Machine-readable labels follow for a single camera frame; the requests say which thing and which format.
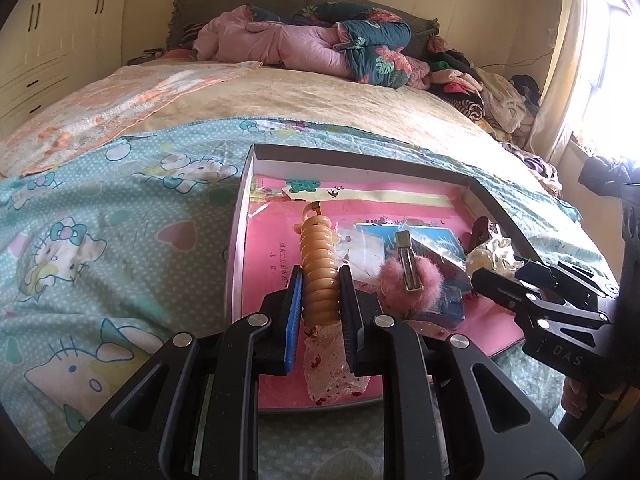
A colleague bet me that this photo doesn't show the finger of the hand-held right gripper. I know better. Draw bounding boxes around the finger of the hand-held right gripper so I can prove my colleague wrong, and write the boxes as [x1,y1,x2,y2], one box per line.
[471,268,543,313]
[514,257,611,311]

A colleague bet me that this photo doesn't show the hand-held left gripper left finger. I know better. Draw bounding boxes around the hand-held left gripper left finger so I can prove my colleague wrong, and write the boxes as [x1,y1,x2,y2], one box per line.
[55,266,306,480]

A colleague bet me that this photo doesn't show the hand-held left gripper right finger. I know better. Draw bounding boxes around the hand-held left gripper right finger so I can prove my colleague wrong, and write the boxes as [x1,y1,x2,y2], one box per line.
[337,266,586,480]

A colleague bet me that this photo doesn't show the yellow claw hair clip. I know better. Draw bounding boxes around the yellow claw hair clip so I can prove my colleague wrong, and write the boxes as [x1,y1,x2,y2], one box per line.
[465,235,523,276]

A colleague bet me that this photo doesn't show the orange spiral hair tie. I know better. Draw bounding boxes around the orange spiral hair tie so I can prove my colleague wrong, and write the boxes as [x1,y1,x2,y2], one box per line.
[298,201,343,328]

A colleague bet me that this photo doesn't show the pink fluffy hair clip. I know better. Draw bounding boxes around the pink fluffy hair clip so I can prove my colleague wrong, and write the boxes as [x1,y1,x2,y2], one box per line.
[375,231,453,313]

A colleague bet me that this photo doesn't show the clear plastic bag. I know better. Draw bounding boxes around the clear plastic bag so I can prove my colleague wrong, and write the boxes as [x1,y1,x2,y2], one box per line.
[332,220,401,281]

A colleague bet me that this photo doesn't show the shallow cardboard box tray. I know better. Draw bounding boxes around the shallow cardboard box tray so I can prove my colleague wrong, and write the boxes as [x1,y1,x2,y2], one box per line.
[225,143,556,413]

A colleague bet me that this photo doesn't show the blue clear plastic box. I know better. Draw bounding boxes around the blue clear plastic box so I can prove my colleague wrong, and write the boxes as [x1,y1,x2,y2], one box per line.
[355,222,473,323]

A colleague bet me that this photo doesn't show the person's right hand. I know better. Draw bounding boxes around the person's right hand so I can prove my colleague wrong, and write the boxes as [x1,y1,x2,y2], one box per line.
[560,379,592,420]

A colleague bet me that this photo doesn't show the sheer red-dotted hair bow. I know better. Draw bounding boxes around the sheer red-dotted hair bow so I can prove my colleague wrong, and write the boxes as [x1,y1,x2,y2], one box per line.
[302,325,371,403]

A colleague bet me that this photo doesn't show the brown hair clip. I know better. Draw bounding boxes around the brown hair clip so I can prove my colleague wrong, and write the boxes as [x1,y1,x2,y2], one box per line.
[467,217,493,251]

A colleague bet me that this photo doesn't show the pink picture book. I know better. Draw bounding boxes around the pink picture book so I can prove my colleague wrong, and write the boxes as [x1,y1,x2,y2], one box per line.
[247,175,526,406]

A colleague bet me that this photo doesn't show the purple crumpled clothes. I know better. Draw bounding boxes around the purple crumpled clothes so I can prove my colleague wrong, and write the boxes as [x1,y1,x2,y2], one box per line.
[500,140,563,196]

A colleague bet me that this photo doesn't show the dark clothes on windowsill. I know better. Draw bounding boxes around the dark clothes on windowsill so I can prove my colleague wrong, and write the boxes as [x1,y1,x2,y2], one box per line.
[577,155,633,196]

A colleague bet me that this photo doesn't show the cartoon cat printed blanket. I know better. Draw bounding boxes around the cartoon cat printed blanket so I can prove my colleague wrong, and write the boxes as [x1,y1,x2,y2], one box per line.
[0,117,616,480]

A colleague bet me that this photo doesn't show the pile of clothes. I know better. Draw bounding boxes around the pile of clothes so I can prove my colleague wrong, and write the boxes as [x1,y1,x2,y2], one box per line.
[427,35,543,136]

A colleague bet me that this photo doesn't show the cream curtain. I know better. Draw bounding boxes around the cream curtain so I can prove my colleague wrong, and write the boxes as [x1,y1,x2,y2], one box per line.
[527,0,596,161]

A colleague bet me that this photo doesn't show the beige bedspread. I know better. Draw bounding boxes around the beige bedspread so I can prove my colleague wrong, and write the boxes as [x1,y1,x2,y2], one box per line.
[125,62,531,181]

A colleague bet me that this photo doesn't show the bright window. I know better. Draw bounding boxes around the bright window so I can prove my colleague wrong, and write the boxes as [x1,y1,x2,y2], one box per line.
[575,0,640,161]

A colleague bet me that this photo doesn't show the dark floral quilt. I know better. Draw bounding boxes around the dark floral quilt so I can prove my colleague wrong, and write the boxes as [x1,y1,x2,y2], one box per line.
[247,2,413,88]

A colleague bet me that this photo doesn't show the pink quilt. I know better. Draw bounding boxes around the pink quilt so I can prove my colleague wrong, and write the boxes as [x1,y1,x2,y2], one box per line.
[192,5,431,91]

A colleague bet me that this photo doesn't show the orange floral blanket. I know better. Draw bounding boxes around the orange floral blanket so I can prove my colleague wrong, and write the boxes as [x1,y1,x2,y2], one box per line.
[0,60,263,178]

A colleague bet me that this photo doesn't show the grey headboard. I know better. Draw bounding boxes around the grey headboard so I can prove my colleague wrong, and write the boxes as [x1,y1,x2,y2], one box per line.
[167,0,441,51]

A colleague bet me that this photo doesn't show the cream wardrobe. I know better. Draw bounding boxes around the cream wardrobe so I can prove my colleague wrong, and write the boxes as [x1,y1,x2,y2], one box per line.
[0,0,133,126]

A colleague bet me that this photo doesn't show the thin wall cable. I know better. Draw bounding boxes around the thin wall cable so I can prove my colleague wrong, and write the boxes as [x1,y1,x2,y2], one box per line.
[470,47,556,68]

